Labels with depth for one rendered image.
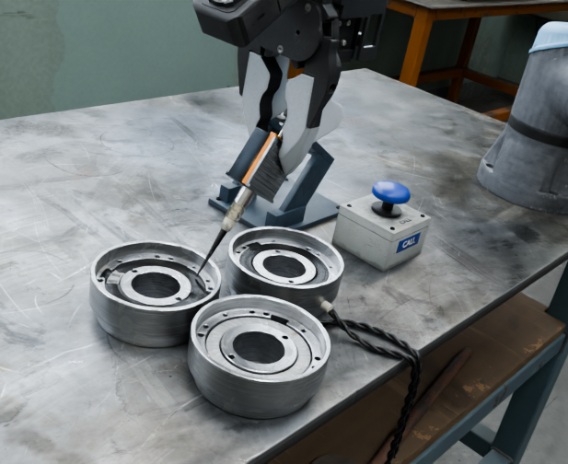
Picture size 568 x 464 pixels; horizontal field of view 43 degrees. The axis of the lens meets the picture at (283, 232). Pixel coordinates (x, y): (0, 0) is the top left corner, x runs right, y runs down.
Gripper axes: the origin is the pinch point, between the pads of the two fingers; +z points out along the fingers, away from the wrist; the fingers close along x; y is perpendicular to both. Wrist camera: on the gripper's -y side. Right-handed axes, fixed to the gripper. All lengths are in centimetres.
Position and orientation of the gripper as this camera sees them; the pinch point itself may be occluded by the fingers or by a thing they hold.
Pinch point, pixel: (269, 154)
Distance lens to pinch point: 61.1
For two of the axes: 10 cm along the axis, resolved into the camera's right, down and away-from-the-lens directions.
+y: 6.7, -2.5, 7.0
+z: -1.7, 8.7, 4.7
